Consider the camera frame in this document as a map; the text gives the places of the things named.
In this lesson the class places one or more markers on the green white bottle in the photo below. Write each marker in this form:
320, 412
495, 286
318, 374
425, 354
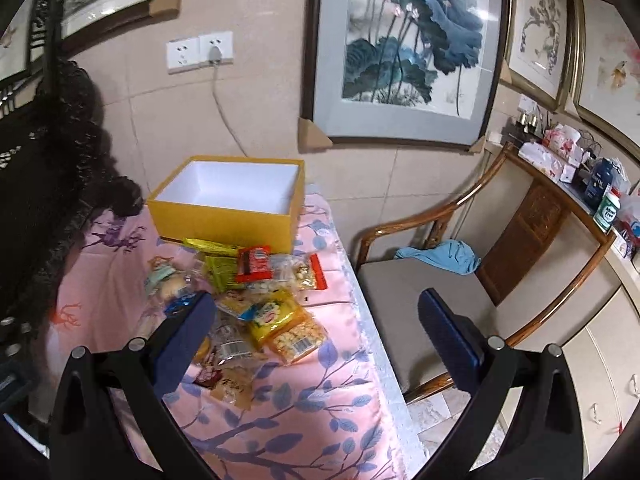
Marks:
607, 210

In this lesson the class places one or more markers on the blue cloth on chair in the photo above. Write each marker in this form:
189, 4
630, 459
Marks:
451, 255

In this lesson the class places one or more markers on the framed bird flower painting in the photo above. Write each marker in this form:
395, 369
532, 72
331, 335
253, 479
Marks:
538, 46

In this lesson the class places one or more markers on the clear orange rice cracker packet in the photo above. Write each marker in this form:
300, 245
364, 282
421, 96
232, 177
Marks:
297, 341

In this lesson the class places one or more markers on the red top nut packet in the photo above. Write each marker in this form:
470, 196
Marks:
298, 272

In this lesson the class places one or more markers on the framed lotus painting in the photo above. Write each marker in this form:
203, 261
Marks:
408, 72

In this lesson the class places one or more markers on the dark carved wooden furniture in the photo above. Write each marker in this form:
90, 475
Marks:
57, 172

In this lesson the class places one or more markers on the yellow blue snack packet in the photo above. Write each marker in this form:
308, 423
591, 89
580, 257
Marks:
272, 314

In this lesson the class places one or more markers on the white double wall socket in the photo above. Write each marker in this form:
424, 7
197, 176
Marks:
183, 55

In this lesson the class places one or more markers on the dark blue bottle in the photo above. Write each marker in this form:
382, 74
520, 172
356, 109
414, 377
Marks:
600, 178

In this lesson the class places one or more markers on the wooden armchair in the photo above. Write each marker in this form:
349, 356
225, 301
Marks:
525, 239

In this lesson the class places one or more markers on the green yellow snack packet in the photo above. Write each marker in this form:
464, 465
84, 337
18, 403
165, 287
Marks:
222, 272

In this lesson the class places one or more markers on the brown paper snack packet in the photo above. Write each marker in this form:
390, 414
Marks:
234, 387

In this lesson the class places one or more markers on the grey plug with cable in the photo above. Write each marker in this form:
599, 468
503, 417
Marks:
214, 58

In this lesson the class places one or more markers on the pink floral tablecloth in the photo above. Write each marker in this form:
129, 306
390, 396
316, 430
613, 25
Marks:
338, 413

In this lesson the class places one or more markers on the yellow cardboard box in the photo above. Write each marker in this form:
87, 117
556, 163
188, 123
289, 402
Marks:
232, 200

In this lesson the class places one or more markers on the light green snack packet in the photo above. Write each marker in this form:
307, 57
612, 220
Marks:
161, 268

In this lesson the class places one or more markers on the gold framed painting far right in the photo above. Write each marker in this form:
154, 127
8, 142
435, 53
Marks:
605, 85

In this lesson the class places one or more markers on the red cookie snack packet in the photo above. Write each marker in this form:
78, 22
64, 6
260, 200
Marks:
254, 264

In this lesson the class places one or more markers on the white side cabinet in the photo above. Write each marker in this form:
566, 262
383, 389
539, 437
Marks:
597, 330

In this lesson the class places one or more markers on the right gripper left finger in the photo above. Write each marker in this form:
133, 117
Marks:
86, 438

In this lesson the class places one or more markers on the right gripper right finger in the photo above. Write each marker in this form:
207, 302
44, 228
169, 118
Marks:
544, 439

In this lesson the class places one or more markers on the yellow snack bar wrapper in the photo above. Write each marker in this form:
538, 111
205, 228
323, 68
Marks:
208, 247

